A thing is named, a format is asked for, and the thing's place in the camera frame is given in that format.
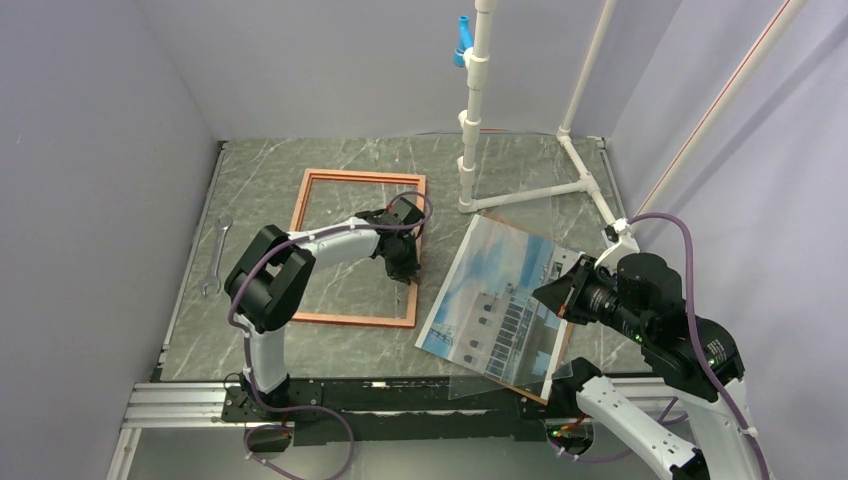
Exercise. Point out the clear transparent sheet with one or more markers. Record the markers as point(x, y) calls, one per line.
point(580, 233)

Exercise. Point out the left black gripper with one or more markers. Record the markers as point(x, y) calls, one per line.
point(407, 271)

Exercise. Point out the blue pipe fitting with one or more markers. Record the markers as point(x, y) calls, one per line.
point(464, 42)

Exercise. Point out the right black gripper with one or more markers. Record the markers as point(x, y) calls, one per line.
point(566, 291)

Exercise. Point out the white PVC pipe stand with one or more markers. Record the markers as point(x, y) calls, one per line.
point(477, 66)

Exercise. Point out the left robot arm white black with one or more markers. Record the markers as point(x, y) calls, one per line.
point(267, 285)

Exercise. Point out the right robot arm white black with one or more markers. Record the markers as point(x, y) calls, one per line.
point(695, 357)

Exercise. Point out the silver open-end wrench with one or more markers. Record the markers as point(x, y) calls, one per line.
point(211, 283)

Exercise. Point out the building and sky photo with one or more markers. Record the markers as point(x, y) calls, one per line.
point(451, 330)

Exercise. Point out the orange wooden picture frame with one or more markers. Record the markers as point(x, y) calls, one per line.
point(417, 183)

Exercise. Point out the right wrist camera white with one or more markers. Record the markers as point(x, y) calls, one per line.
point(622, 243)

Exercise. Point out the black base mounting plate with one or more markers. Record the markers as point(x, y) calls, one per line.
point(318, 411)

